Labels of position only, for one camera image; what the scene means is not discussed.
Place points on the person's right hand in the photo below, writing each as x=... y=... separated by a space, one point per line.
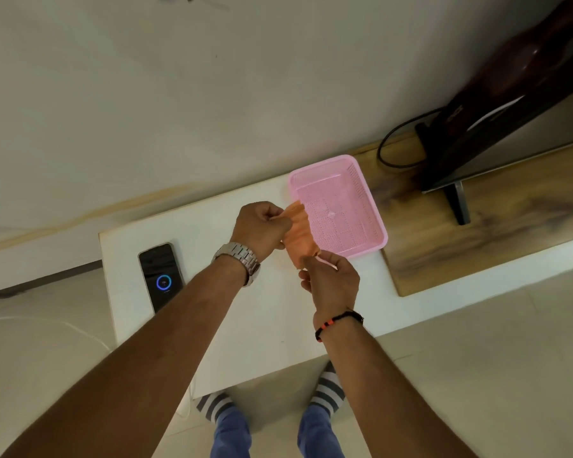
x=332 y=286

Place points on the person's left hand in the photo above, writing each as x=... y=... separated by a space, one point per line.
x=260 y=228

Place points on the orange cleaning cloth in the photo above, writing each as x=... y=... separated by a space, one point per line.
x=300 y=233

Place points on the black smartphone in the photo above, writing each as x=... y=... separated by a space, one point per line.
x=161 y=276

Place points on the person's left forearm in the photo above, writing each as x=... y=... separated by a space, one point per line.
x=124 y=362

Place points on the person's right forearm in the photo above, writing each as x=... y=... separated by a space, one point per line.
x=396 y=395

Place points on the person's right striped sock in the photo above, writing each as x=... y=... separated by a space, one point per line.
x=327 y=391

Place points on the person's striped sock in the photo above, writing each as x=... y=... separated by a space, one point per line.
x=215 y=405
x=327 y=391

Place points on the person's right jeans leg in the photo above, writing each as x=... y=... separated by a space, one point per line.
x=317 y=436

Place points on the person's jeans leg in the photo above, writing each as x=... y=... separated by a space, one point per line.
x=317 y=436
x=232 y=436

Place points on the person's left striped sock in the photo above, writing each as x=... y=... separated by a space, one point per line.
x=215 y=405

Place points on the person's left jeans leg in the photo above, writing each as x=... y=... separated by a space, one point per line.
x=232 y=436

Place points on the silver metal wristwatch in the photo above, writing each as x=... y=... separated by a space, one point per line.
x=241 y=256

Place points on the pink plastic basket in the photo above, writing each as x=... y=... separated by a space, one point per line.
x=344 y=209

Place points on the brown wooden board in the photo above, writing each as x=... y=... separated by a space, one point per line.
x=458 y=243

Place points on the black television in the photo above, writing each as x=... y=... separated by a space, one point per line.
x=506 y=100

